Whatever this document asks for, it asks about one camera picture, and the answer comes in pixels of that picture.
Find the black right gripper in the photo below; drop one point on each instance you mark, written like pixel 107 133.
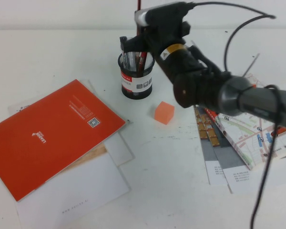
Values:
pixel 166 33

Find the thin dark red pen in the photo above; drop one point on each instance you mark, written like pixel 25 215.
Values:
pixel 139 3

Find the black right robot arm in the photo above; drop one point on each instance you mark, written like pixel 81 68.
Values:
pixel 264 102

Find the black mesh pen holder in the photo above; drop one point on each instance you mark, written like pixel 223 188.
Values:
pixel 135 91

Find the white marker with black cap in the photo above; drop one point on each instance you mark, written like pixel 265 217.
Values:
pixel 123 43

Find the grey marker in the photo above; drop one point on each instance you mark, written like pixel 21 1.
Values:
pixel 131 59

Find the orange foam cube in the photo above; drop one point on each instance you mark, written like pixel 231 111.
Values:
pixel 163 113

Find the orange Leador booklet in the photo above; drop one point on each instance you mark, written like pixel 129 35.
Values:
pixel 50 138

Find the white paper with logo print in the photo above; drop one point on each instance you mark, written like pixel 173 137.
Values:
pixel 16 107

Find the map cover book red title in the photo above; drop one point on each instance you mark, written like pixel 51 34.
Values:
pixel 248 133

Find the grey brochure with orange shelves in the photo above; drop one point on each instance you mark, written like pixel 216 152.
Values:
pixel 212 171

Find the white brochure with wood print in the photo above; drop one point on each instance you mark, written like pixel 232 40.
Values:
pixel 85 186

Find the grey brochure with white footer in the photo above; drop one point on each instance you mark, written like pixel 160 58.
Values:
pixel 248 181

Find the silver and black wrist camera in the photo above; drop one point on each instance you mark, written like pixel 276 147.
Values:
pixel 157 13

